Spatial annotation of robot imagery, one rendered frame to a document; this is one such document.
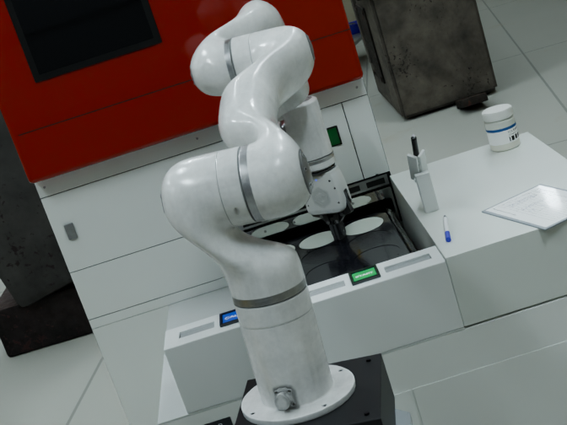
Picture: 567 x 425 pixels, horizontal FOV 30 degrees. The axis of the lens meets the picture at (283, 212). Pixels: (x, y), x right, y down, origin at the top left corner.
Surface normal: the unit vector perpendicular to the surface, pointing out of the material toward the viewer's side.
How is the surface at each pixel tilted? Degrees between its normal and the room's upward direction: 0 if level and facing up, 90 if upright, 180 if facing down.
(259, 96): 46
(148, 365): 90
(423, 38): 90
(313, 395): 89
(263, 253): 32
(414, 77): 90
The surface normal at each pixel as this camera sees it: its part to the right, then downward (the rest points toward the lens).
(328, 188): -0.44, 0.37
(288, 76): 0.73, 0.18
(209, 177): -0.23, -0.28
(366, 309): 0.07, 0.28
